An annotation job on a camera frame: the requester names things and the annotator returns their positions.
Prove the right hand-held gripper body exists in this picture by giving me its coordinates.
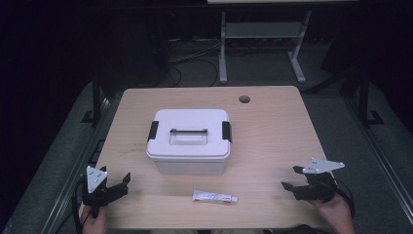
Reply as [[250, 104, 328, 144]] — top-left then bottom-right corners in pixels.
[[291, 157, 346, 203]]

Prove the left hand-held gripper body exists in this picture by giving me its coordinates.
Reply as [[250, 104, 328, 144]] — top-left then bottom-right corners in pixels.
[[81, 165, 119, 219]]

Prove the white plastic storage box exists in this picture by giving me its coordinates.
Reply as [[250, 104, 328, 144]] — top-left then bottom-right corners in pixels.
[[153, 155, 230, 176]]

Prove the white ointment tube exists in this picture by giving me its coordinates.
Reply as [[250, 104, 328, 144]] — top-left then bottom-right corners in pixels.
[[192, 189, 239, 205]]

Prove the white box lid with handle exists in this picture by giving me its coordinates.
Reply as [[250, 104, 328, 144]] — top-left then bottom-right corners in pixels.
[[145, 108, 234, 161]]

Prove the person's right hand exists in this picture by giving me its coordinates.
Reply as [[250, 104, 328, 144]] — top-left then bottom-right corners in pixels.
[[308, 193, 356, 234]]

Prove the person's left hand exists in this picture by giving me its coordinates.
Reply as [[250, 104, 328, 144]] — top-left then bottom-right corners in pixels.
[[79, 206, 109, 234]]

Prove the black metal stand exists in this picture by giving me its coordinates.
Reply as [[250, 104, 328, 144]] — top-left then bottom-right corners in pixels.
[[80, 72, 112, 127], [355, 69, 386, 129]]

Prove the aluminium rail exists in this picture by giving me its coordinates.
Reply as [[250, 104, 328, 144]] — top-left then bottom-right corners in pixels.
[[38, 97, 115, 234], [343, 97, 413, 226]]

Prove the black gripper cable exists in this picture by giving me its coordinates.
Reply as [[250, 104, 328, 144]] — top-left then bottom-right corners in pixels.
[[71, 176, 88, 234], [333, 177, 357, 219]]

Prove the grey metal table frame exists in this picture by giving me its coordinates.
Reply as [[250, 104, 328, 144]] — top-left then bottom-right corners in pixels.
[[218, 9, 313, 85]]

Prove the bundle of floor cables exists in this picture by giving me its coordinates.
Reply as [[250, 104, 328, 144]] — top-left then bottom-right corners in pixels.
[[166, 38, 222, 88]]

